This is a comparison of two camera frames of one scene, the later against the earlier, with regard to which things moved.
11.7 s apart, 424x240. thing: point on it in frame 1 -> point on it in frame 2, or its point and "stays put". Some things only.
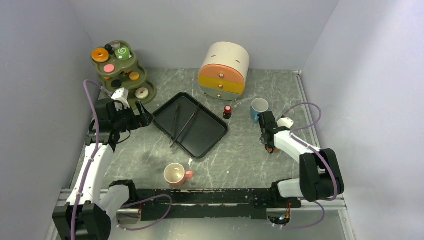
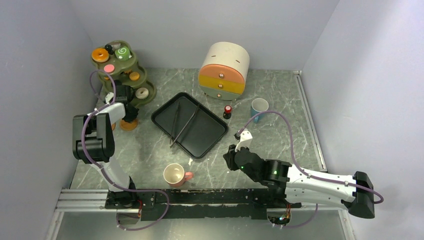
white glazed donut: [142, 93] stays put
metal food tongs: [171, 143] stays put
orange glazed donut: [100, 55] stays put
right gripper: [268, 145] -> [229, 157]
